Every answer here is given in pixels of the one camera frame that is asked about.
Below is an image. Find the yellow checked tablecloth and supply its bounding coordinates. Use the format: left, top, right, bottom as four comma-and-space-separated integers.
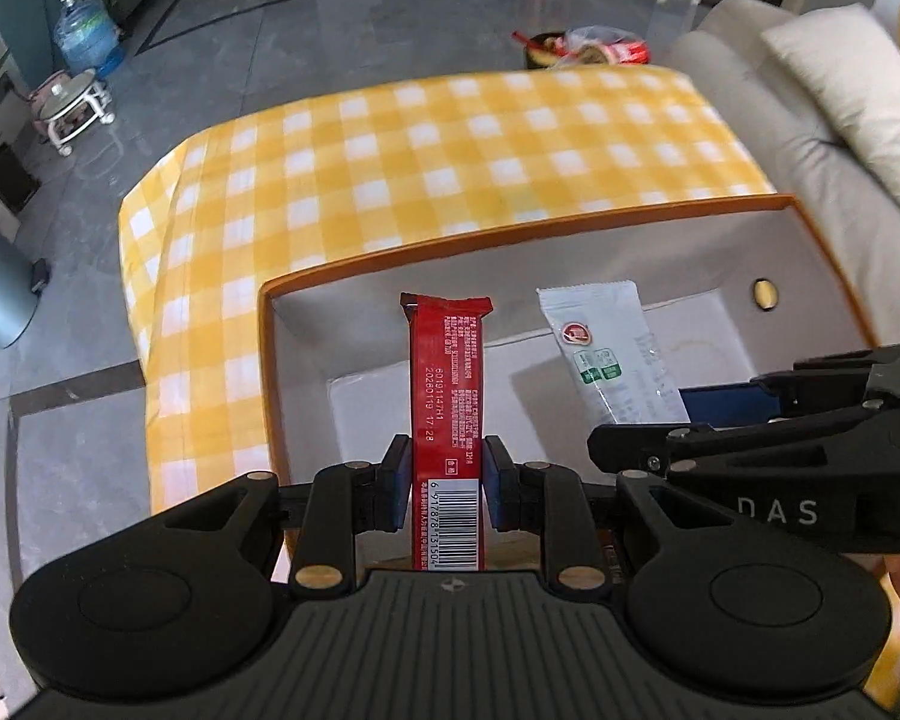
118, 66, 900, 710

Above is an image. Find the clear bag with red packet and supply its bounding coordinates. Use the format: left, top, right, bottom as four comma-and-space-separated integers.
555, 26, 653, 67

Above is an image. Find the grey pedal bin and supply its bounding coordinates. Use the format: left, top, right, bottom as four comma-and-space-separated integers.
0, 225, 50, 350

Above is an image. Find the potted long-leaf plant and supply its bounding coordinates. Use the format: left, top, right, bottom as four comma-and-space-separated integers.
0, 15, 42, 215

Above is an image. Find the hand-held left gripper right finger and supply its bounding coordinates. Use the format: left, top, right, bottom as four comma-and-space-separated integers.
482, 435, 683, 601

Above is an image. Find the white green-label snack packet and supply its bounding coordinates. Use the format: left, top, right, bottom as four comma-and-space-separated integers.
536, 277, 691, 427

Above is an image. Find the blue water bottle with pump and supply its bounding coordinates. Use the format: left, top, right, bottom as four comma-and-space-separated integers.
51, 0, 125, 80

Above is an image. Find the long red snack bar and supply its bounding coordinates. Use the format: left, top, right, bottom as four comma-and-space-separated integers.
399, 292, 494, 575

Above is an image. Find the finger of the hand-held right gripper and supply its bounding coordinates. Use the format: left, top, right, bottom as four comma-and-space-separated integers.
679, 337, 900, 425
587, 390, 900, 475

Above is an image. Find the beige pillow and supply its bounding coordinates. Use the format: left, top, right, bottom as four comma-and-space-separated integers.
761, 4, 900, 230

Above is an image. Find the orange cardboard box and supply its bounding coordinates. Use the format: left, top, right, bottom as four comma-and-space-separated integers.
259, 195, 882, 586

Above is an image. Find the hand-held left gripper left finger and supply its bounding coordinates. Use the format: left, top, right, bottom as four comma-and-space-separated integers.
161, 433, 413, 601

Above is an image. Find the pink white rolling stool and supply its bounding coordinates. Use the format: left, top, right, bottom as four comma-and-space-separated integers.
28, 69, 117, 158

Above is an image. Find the grey sofa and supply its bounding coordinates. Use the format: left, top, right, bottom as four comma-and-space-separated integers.
660, 0, 900, 350

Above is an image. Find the dark bowl with red chopsticks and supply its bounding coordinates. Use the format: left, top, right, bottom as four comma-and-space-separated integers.
511, 30, 571, 70

